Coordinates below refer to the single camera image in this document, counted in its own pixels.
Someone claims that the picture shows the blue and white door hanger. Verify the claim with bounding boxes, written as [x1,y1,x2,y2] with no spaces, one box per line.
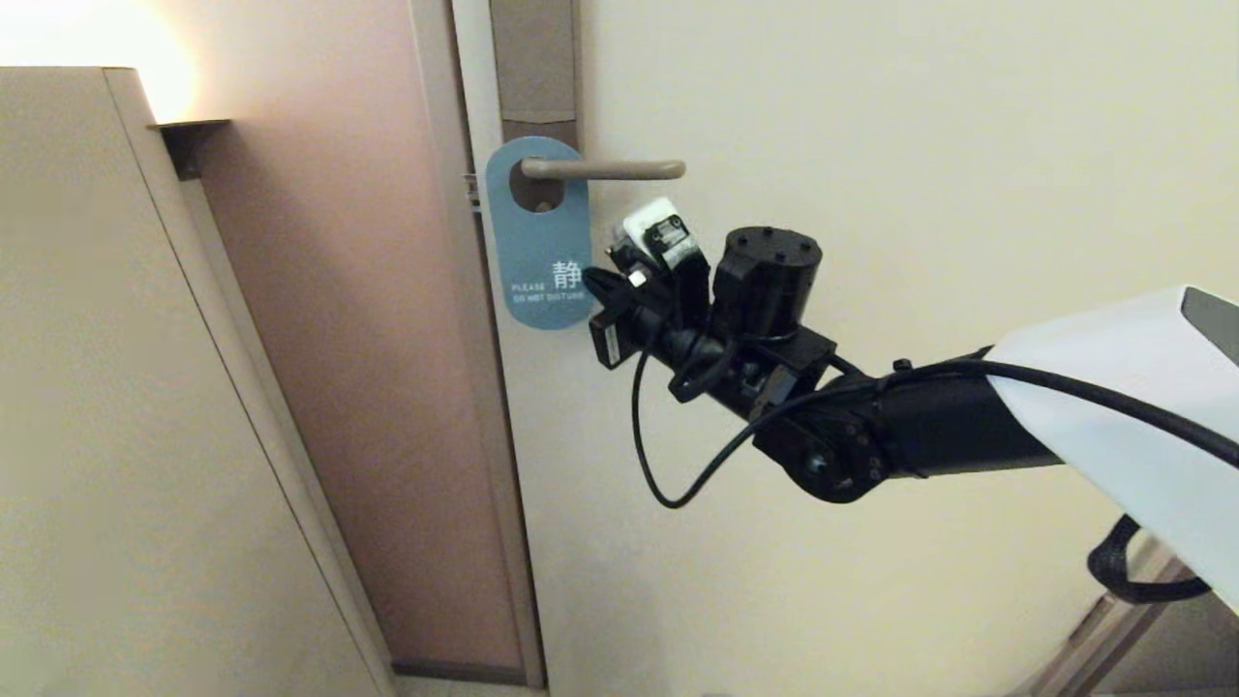
[485,136,594,332]

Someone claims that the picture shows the white room door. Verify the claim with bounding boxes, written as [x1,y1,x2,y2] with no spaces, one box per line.
[450,0,1239,697]

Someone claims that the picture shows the brown metal lock plate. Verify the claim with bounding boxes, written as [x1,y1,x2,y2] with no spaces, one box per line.
[489,0,580,214]

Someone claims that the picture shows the dark baseboard strip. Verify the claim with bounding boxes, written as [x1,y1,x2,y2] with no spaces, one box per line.
[390,661,531,688]

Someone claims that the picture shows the beige cabinet panel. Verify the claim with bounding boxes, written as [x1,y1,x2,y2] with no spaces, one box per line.
[0,67,398,697]

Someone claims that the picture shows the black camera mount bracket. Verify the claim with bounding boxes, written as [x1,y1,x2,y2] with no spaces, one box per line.
[608,218,713,332]

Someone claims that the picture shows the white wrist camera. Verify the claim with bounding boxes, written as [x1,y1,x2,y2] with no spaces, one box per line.
[619,197,701,274]

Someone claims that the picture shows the black looping gripper cable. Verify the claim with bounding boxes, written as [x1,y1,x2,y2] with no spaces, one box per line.
[631,344,1239,510]

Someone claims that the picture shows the beige metal door handle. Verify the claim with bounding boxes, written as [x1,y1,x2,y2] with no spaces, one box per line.
[521,158,686,182]

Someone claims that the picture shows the beige door frame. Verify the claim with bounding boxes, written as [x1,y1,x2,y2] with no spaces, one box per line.
[407,0,550,690]

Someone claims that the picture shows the dark wall light ledge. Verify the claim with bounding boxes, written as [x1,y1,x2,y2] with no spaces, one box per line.
[150,119,231,183]

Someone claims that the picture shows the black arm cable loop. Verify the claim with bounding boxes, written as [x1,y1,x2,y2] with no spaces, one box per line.
[1086,513,1213,606]

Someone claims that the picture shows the small brown frame hinge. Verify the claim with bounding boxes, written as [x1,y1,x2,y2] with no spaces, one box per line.
[1068,600,1116,648]

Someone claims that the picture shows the brown wooden side frame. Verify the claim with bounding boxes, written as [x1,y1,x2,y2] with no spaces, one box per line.
[1007,542,1239,697]

